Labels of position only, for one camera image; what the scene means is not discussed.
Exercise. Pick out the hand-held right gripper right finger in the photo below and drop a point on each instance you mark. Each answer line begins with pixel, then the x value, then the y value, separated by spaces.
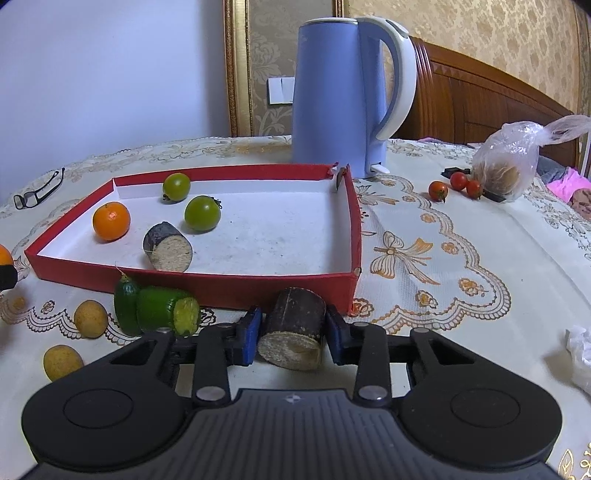
pixel 334 339

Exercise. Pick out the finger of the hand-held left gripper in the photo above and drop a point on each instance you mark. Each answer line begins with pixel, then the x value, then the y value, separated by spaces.
pixel 7 277

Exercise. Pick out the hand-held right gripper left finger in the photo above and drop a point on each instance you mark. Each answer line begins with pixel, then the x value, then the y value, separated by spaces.
pixel 251 334

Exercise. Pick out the orange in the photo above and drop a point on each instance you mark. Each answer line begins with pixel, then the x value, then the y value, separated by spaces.
pixel 4 254
pixel 111 221

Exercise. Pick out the cut cucumber piece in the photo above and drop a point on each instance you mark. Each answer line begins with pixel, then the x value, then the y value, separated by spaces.
pixel 161 309

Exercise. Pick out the brown longan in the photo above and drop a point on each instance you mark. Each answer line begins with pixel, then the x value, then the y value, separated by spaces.
pixel 91 318
pixel 62 362

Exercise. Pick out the red cardboard box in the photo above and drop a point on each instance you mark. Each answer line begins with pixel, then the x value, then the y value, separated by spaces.
pixel 277 240

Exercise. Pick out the cucumber end piece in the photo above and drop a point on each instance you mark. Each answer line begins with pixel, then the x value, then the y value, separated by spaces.
pixel 125 304

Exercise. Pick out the green tomato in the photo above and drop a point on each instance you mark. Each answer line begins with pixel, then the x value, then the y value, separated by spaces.
pixel 202 213
pixel 176 187

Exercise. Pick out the black eyeglasses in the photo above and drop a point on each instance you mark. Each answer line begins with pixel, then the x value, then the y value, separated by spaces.
pixel 33 197

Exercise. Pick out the cream embroidered tablecloth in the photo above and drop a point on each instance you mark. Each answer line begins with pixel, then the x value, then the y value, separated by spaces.
pixel 438 277

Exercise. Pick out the red cherry tomato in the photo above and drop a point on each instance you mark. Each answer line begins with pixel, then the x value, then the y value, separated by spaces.
pixel 474 188
pixel 458 180
pixel 437 190

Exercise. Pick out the blue electric kettle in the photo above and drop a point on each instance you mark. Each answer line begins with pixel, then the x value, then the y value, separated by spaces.
pixel 337 101

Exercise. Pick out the white crumpled tissue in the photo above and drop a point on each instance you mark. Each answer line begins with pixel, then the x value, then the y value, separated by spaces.
pixel 579 360

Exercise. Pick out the clear plastic bag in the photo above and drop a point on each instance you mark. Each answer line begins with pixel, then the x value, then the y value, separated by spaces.
pixel 508 157

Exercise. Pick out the wooden headboard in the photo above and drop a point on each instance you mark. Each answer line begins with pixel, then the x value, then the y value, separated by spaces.
pixel 461 101

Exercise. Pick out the grey cloth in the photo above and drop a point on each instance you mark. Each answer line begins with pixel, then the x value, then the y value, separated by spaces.
pixel 551 170

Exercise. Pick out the pink cloth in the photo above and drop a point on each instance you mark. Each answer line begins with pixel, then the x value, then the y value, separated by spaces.
pixel 570 187

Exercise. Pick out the white light switch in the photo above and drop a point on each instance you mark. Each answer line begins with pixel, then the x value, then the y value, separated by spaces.
pixel 280 90

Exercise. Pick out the gold framed wall panel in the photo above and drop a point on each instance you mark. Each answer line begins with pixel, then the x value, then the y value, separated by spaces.
pixel 235 69

